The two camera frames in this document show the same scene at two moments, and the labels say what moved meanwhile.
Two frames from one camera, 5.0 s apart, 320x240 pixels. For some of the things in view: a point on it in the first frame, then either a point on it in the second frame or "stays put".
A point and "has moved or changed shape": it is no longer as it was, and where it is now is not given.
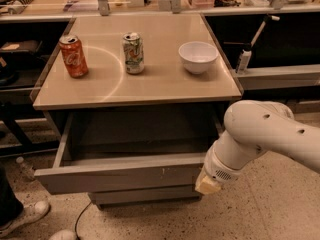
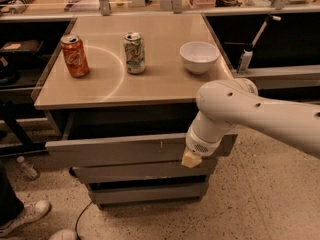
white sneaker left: [32, 213] stays put
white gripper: [218, 169] to [199, 145]
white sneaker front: [65, 234] stays put
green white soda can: [133, 53] stays put
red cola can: [73, 57] stays put
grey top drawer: [130, 152] has moved or changed shape
